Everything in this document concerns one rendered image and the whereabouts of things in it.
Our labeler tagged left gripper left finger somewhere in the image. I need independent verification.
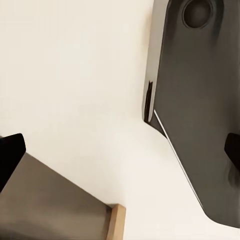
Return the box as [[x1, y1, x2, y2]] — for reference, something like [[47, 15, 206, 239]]
[[0, 133, 26, 193]]

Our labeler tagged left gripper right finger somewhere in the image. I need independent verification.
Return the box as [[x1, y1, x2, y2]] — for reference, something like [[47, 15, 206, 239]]
[[224, 133, 240, 173]]

